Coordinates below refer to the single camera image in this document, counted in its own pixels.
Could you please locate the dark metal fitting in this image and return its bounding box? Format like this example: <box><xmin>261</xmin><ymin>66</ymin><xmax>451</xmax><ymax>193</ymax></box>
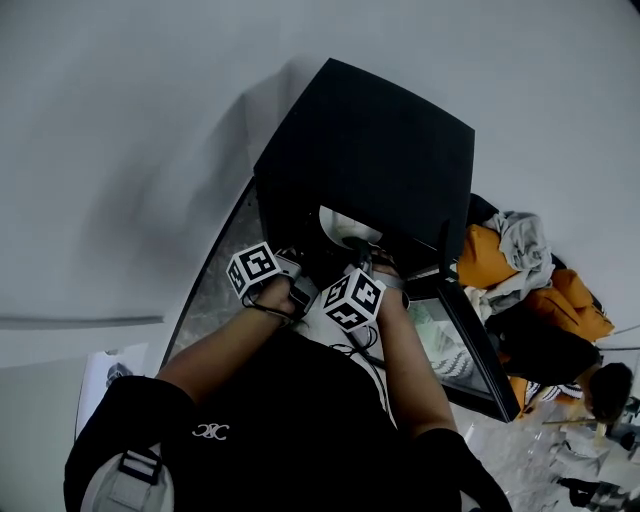
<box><xmin>103</xmin><ymin>361</ymin><xmax>135</xmax><ymax>390</ymax></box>

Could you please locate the green knitted cloth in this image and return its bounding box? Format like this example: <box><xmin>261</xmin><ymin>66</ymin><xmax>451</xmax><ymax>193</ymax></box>
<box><xmin>408</xmin><ymin>301</ymin><xmax>467</xmax><ymax>362</ymax></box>

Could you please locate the striped black white pillow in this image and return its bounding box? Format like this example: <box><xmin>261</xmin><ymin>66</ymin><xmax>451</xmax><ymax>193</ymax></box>
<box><xmin>428</xmin><ymin>348</ymin><xmax>584</xmax><ymax>405</ymax></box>

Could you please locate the person's left forearm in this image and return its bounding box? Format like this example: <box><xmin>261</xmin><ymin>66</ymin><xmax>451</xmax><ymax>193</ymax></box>
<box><xmin>155</xmin><ymin>308</ymin><xmax>297</xmax><ymax>407</ymax></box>

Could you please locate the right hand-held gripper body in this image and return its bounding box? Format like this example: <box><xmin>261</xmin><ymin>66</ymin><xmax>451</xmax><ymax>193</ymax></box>
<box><xmin>320</xmin><ymin>249</ymin><xmax>411</xmax><ymax>334</ymax></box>

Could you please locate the black wrist cord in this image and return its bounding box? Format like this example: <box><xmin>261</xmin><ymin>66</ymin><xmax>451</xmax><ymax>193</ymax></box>
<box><xmin>242</xmin><ymin>294</ymin><xmax>297</xmax><ymax>324</ymax></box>

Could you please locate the grey shoulder strap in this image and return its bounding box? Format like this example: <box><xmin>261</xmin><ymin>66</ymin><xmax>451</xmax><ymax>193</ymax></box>
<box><xmin>79</xmin><ymin>446</ymin><xmax>176</xmax><ymax>512</ymax></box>

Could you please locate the curved partition rail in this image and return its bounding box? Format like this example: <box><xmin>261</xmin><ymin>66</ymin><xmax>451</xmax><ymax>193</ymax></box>
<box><xmin>0</xmin><ymin>313</ymin><xmax>167</xmax><ymax>332</ymax></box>

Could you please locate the person's left hand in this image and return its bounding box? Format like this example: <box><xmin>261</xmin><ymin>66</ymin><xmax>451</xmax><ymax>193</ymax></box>
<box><xmin>257</xmin><ymin>275</ymin><xmax>296</xmax><ymax>312</ymax></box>

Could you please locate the person's black shirt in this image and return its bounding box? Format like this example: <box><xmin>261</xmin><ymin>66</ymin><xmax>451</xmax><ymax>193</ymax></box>
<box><xmin>63</xmin><ymin>328</ymin><xmax>514</xmax><ymax>512</ymax></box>

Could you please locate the white cloth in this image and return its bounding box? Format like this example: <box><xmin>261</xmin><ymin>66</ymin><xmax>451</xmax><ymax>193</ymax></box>
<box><xmin>461</xmin><ymin>284</ymin><xmax>495</xmax><ymax>322</ymax></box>

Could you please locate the orange beanbag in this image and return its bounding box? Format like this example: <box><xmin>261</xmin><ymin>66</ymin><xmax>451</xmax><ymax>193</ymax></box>
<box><xmin>456</xmin><ymin>223</ymin><xmax>617</xmax><ymax>420</ymax></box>

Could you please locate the person's right forearm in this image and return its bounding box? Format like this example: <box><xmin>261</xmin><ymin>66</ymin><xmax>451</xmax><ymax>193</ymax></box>
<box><xmin>375</xmin><ymin>288</ymin><xmax>460</xmax><ymax>442</ymax></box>

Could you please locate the person's right hand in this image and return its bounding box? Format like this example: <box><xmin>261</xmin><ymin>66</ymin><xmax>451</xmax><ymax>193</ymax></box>
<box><xmin>370</xmin><ymin>249</ymin><xmax>402</xmax><ymax>270</ymax></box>

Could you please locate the black cable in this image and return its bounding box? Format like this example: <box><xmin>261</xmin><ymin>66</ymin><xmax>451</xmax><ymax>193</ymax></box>
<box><xmin>328</xmin><ymin>323</ymin><xmax>397</xmax><ymax>417</ymax></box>

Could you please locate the white round plate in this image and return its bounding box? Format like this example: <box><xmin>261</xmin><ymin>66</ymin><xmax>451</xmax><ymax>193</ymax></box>
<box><xmin>317</xmin><ymin>206</ymin><xmax>386</xmax><ymax>250</ymax></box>

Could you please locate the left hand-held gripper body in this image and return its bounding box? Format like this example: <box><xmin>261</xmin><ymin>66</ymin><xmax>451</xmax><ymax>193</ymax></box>
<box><xmin>225</xmin><ymin>241</ymin><xmax>321</xmax><ymax>316</ymax></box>

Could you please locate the white side table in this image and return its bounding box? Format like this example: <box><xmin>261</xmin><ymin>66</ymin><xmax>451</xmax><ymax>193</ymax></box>
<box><xmin>73</xmin><ymin>341</ymin><xmax>151</xmax><ymax>442</ymax></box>

